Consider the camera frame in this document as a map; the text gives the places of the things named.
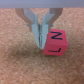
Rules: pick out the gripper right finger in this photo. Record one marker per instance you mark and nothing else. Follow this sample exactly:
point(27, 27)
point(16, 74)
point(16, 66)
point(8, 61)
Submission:
point(44, 28)

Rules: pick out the white cabinet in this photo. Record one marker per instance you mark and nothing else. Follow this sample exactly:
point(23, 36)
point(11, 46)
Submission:
point(41, 3)

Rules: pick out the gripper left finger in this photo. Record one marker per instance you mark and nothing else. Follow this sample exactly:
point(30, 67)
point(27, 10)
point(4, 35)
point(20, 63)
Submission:
point(34, 26)

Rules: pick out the pink block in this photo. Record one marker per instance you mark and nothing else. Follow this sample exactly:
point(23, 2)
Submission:
point(55, 42)

